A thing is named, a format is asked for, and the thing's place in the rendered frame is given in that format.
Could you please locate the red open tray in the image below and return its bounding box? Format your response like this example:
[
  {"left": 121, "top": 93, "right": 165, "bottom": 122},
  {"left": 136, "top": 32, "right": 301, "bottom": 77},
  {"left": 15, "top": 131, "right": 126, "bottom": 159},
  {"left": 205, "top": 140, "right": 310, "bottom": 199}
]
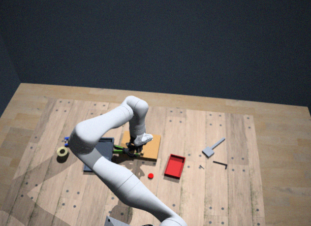
[{"left": 164, "top": 154, "right": 186, "bottom": 179}]

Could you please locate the light wooden bench board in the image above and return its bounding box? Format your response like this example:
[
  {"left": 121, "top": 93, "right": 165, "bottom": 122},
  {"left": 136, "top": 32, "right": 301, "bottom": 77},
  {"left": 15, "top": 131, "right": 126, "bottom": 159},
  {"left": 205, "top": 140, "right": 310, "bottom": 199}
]
[{"left": 119, "top": 131, "right": 161, "bottom": 162}]

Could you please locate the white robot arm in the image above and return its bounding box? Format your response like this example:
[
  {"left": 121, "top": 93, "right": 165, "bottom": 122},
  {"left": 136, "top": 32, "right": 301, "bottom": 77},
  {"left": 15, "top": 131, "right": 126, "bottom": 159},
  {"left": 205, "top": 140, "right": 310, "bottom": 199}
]
[{"left": 68, "top": 96, "right": 187, "bottom": 226}]

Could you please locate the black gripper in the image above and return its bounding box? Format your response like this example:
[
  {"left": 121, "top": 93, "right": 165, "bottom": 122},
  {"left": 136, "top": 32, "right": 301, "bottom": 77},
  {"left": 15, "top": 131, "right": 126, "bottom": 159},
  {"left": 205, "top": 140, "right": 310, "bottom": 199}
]
[{"left": 126, "top": 135, "right": 147, "bottom": 153}]

